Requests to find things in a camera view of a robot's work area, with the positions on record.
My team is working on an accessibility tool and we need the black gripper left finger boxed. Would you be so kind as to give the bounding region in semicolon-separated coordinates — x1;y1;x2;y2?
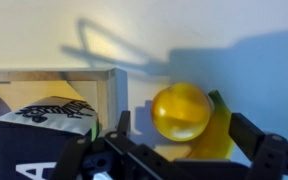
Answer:
117;111;130;136

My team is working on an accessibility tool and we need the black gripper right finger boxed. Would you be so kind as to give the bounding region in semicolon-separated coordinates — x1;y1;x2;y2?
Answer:
229;113;265;161

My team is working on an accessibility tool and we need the round yellow toy fruit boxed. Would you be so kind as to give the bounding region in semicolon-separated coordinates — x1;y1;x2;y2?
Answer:
151;83;211;142

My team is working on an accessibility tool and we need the yellow toy banana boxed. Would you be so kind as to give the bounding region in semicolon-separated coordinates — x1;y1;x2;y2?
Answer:
188;90;234;159

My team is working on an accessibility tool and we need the dark blue letter cube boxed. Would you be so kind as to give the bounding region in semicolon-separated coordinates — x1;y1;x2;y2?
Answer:
0;96;98;180

